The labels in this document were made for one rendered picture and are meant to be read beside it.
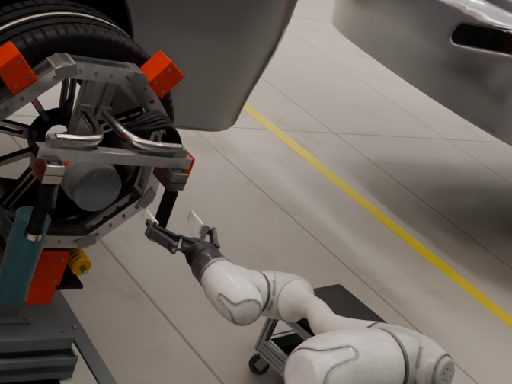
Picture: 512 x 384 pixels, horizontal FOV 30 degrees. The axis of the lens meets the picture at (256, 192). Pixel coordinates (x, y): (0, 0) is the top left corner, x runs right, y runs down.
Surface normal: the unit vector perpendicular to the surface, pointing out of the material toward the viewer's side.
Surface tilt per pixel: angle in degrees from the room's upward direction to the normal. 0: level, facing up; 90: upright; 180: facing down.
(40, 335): 0
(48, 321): 0
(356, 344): 9
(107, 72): 90
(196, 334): 0
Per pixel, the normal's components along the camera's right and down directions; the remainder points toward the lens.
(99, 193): 0.50, 0.52
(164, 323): 0.34, -0.86
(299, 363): -0.71, 0.00
